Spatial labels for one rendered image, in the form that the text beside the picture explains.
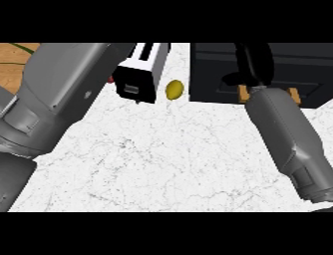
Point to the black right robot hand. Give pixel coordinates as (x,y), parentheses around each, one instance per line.
(253,63)

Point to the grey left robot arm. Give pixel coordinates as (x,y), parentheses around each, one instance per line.
(56,86)

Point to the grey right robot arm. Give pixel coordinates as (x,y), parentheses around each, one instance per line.
(287,132)

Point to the dark grey drawer cabinet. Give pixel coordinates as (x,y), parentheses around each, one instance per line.
(311,56)

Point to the dark grey drawer front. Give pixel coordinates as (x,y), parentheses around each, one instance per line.
(321,88)

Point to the red can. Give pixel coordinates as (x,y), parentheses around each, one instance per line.
(110,79)

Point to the yellow lemon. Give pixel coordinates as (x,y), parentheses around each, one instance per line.
(173,89)

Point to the white and black toaster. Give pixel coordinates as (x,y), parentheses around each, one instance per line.
(138,78)

